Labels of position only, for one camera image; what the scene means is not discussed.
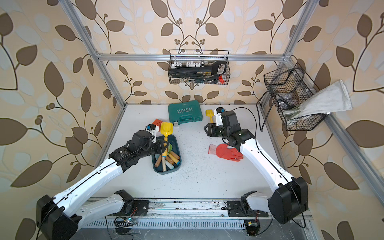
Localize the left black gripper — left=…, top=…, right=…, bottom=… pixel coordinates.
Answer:
left=139, top=139, right=172, bottom=162

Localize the yellow shovel blue handle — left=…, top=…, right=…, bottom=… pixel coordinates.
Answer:
left=206, top=109, right=215, bottom=123

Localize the yellow shovel wooden handle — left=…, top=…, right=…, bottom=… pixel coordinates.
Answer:
left=160, top=122, right=174, bottom=158

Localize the teal storage box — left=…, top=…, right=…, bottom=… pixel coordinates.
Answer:
left=152, top=135, right=182, bottom=175

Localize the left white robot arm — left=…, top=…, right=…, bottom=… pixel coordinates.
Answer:
left=36, top=130, right=169, bottom=240

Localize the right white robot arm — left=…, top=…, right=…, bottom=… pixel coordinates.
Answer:
left=204, top=107, right=309, bottom=224

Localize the red work glove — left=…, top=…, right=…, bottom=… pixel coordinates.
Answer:
left=208, top=144, right=244, bottom=162

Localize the red cube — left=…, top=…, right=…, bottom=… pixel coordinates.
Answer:
left=153, top=119, right=163, bottom=128

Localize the green tool case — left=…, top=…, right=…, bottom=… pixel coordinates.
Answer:
left=168, top=100, right=203, bottom=125

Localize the black handheld tool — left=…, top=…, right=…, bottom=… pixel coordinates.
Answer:
left=168, top=61, right=227, bottom=79

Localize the white cloth bag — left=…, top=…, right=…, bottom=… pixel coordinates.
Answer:
left=283, top=80, right=353, bottom=120

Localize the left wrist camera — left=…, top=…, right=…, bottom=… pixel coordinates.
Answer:
left=146, top=124, right=160, bottom=143

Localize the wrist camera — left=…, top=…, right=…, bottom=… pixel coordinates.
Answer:
left=146, top=124, right=160, bottom=143
left=214, top=107, right=226, bottom=126

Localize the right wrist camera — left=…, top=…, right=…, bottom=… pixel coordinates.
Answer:
left=214, top=107, right=226, bottom=126

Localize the back wire basket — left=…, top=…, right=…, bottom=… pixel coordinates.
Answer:
left=168, top=49, right=231, bottom=86

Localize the wire basket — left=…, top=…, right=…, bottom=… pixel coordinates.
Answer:
left=264, top=64, right=329, bottom=131
left=168, top=49, right=231, bottom=86

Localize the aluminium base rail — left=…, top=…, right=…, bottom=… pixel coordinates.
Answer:
left=86, top=197, right=313, bottom=230

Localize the right wire basket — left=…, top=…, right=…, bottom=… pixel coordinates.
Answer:
left=264, top=64, right=329, bottom=131

